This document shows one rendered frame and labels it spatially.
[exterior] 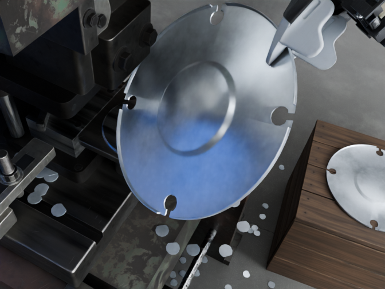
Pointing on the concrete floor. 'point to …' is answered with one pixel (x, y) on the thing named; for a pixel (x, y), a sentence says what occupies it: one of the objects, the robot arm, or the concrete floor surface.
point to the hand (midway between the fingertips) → (274, 53)
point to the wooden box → (325, 222)
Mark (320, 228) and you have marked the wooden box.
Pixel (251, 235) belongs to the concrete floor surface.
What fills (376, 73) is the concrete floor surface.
